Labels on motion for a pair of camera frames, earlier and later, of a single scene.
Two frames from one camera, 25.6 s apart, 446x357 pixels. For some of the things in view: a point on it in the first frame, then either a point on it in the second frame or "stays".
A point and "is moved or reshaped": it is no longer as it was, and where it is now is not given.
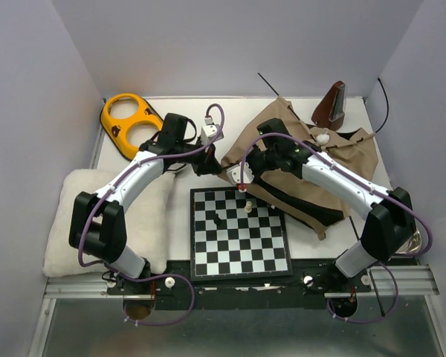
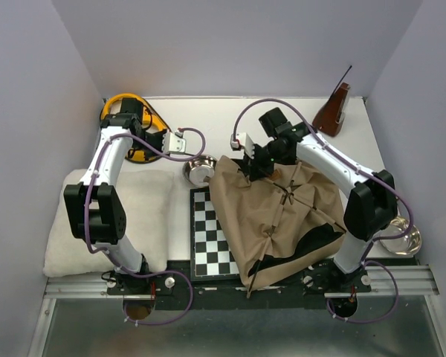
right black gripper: (248, 160) stays
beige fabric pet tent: (353, 149) is moved or reshaped
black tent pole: (386, 106) → (350, 67)
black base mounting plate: (169, 284) stays
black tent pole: (270, 85) → (252, 281)
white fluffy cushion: (149, 222) stays
